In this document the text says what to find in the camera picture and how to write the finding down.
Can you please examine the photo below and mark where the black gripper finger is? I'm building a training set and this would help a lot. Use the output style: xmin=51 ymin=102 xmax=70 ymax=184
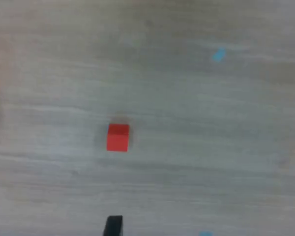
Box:
xmin=102 ymin=215 xmax=124 ymax=236

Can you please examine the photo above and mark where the small red cube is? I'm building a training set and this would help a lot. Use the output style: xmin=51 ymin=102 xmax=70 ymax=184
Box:
xmin=106 ymin=123 xmax=130 ymax=152

